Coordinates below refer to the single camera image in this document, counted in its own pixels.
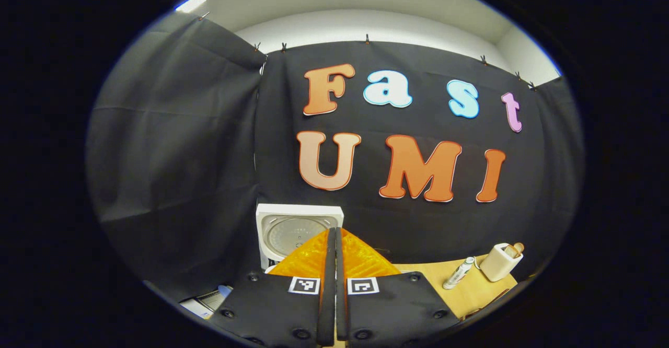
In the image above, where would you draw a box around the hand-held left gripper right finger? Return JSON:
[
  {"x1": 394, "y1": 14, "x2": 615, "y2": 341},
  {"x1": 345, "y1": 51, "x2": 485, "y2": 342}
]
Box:
[{"x1": 336, "y1": 227, "x2": 462, "y2": 348}]

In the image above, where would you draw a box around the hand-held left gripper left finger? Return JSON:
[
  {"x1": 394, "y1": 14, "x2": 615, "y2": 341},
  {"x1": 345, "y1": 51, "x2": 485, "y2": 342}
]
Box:
[{"x1": 208, "y1": 227, "x2": 337, "y2": 348}]

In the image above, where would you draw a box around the white rice cooker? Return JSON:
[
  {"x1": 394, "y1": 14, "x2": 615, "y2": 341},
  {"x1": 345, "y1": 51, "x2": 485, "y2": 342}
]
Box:
[{"x1": 255, "y1": 204, "x2": 345, "y2": 274}]

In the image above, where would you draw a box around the white chopstick holder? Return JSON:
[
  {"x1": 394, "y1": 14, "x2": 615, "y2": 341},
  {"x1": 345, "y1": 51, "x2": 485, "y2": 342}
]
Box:
[{"x1": 479, "y1": 242, "x2": 524, "y2": 283}]

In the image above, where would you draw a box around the small white green-label bottle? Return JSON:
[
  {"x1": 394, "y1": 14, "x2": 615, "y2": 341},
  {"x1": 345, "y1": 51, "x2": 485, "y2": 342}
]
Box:
[{"x1": 443, "y1": 256, "x2": 476, "y2": 291}]

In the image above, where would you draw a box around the white blue flat box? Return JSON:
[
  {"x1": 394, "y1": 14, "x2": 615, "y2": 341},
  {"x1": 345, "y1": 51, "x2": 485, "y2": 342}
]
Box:
[{"x1": 179, "y1": 284, "x2": 234, "y2": 320}]

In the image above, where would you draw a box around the black backdrop cloth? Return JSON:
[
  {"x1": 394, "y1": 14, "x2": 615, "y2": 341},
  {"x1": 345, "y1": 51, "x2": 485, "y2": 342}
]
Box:
[{"x1": 85, "y1": 13, "x2": 584, "y2": 307}]

